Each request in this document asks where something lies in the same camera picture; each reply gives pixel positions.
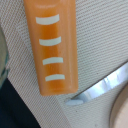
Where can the orange toy bread loaf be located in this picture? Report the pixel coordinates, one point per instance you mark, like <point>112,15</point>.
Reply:
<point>52,30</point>

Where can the knife with wooden handle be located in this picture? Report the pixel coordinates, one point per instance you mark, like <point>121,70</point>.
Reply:
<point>111,81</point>

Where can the beige round plate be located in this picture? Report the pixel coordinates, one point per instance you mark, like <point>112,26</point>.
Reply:
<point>119,113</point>

